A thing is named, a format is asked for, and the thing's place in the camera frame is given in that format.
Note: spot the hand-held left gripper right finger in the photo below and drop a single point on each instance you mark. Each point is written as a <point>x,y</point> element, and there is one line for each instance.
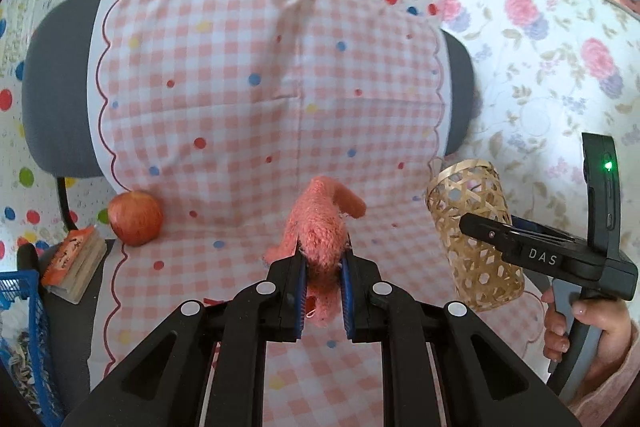
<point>346,297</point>

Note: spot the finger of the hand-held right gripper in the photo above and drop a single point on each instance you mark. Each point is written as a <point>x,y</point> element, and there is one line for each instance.
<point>510,242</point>

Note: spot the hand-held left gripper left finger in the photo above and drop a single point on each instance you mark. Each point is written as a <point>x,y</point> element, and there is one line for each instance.
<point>300,292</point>

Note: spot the woven bamboo basket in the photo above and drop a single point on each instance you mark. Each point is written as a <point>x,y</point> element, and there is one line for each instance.
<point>465,192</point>

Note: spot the pink plush toy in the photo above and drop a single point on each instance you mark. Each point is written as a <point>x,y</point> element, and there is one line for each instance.
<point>320,227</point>

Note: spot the blue plastic basket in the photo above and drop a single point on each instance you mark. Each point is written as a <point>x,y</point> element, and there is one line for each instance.
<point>22,287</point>

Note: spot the person's right forearm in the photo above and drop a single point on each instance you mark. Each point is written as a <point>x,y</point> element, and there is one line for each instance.
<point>615,382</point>

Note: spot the person's right hand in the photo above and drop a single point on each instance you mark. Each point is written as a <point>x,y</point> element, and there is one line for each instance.
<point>610,317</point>

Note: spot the floral sheet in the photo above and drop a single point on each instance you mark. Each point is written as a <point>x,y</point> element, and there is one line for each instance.
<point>540,72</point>

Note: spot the red apple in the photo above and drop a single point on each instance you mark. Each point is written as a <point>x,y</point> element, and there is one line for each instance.
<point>135,217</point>

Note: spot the pink checked cloth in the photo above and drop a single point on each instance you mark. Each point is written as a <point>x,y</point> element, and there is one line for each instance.
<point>225,82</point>

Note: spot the orange cover book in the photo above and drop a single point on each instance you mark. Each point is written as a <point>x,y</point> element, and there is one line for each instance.
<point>75,264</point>

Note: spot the pile of sunflower seed shells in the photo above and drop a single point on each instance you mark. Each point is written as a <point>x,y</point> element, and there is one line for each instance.
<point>20,362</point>

